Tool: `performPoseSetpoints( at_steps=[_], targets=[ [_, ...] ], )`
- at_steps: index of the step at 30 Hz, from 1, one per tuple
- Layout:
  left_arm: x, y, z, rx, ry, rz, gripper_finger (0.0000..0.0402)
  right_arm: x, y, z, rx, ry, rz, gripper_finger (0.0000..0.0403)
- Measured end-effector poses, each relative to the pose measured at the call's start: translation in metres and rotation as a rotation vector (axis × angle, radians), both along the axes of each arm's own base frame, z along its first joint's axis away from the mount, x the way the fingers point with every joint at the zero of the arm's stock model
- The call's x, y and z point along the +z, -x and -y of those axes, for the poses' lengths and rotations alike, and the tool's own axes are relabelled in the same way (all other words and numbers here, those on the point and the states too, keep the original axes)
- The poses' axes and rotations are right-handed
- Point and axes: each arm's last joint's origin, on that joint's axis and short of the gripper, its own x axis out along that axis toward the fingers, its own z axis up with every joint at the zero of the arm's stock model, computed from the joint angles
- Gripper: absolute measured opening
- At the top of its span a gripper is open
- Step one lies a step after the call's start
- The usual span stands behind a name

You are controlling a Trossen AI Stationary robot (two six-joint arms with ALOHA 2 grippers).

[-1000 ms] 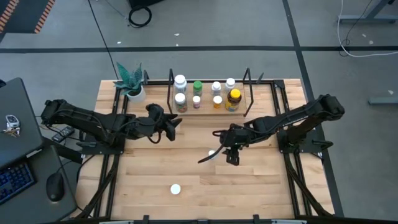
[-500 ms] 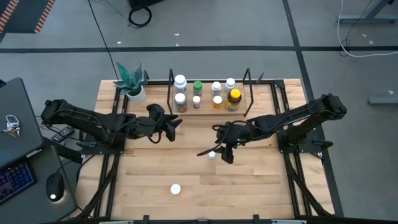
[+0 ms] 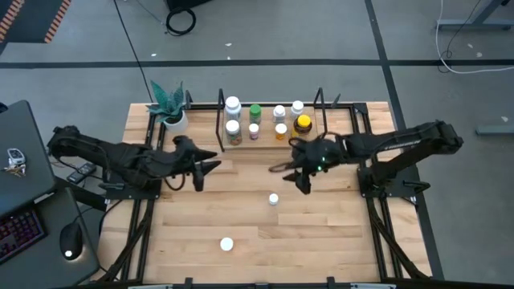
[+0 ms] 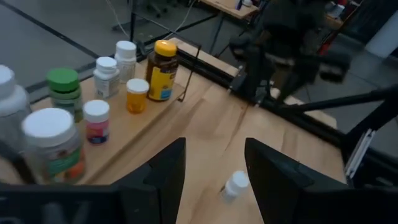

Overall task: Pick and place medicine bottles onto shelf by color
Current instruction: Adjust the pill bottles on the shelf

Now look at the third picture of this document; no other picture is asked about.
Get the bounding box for gray metal desk foot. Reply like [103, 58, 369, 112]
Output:
[475, 124, 514, 136]
[435, 0, 514, 32]

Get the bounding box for black desk crossbar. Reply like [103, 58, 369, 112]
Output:
[54, 176, 108, 212]

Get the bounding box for black aluminium table frame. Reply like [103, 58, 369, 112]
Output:
[96, 102, 434, 289]

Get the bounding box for black power adapter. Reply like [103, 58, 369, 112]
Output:
[66, 162, 97, 185]

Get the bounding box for black wire shelf rack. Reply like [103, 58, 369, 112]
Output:
[215, 87, 342, 153]

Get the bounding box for black computer mouse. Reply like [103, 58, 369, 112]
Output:
[59, 222, 84, 261]

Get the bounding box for potted plant white pot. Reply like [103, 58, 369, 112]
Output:
[146, 79, 190, 135]

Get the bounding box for gray lower desk panel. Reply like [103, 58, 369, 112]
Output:
[0, 188, 101, 289]

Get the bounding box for clear gummy bottle white cap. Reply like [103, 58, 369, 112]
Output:
[224, 119, 243, 146]

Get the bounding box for key fob with keys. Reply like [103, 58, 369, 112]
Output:
[2, 147, 27, 177]

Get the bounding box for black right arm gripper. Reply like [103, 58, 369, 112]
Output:
[283, 138, 345, 196]

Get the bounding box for amber bottle yellow cap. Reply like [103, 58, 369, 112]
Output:
[291, 114, 314, 140]

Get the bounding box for coiled black cable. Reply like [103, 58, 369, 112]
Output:
[165, 6, 198, 37]

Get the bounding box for black backlit keyboard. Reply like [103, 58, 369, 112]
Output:
[0, 206, 48, 266]

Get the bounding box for tall white medicine bottle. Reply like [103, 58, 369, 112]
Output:
[224, 96, 243, 123]

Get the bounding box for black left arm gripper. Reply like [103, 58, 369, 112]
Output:
[173, 135, 222, 193]

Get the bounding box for black floor cable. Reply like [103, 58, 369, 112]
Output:
[113, 0, 156, 104]

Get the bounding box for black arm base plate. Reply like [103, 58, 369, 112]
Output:
[104, 168, 164, 201]
[357, 166, 431, 198]

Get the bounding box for black equipment box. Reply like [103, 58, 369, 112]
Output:
[165, 0, 214, 12]

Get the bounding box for black mat orange stripes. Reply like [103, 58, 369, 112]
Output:
[0, 0, 72, 44]

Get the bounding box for white floor cable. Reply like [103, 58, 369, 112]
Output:
[435, 0, 514, 75]

